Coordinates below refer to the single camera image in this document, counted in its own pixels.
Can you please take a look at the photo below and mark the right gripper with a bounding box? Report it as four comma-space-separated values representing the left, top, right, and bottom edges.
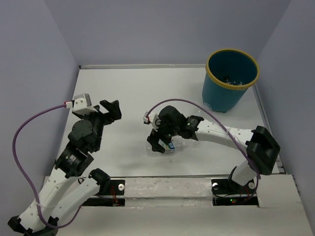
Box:
147, 116, 179, 153

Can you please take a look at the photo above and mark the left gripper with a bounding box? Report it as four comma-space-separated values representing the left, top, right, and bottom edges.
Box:
74, 99, 123, 150

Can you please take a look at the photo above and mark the green label plastic bottle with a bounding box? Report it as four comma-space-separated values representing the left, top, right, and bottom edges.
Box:
146, 140, 188, 157

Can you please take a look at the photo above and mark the clear plastic jar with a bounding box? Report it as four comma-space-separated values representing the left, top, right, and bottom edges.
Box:
225, 78, 248, 87

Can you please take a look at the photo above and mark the black label small bottle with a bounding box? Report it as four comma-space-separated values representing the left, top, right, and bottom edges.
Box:
223, 76, 231, 84

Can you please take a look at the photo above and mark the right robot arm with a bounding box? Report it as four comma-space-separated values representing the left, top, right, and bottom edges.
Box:
143, 106, 281, 193

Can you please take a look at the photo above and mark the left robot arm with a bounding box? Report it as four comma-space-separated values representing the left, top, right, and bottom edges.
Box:
8, 97, 122, 236

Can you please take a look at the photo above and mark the blue bin yellow rim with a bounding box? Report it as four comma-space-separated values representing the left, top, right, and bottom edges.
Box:
202, 49, 260, 113

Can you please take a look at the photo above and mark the clear slim plastic bottle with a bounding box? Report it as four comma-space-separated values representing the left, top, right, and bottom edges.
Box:
195, 103, 212, 118

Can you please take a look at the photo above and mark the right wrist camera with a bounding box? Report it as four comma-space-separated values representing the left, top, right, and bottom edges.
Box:
143, 112, 161, 131

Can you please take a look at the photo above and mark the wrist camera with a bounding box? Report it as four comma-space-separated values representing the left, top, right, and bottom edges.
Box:
64, 93, 97, 115
143, 112, 161, 131

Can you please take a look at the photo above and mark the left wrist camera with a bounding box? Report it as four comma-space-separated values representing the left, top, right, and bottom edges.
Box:
64, 93, 97, 115

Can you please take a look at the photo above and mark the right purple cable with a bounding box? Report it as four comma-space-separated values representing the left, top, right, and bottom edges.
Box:
145, 98, 263, 197

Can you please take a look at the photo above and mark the purple cable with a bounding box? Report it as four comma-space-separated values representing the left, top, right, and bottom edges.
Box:
12, 103, 84, 229
145, 98, 263, 197

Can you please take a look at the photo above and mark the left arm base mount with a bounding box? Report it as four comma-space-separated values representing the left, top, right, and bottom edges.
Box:
84, 169, 126, 207

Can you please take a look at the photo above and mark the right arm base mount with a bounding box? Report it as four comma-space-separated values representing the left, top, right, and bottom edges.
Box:
211, 177, 259, 207

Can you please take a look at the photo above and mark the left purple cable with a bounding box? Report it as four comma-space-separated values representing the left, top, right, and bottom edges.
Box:
12, 103, 84, 229

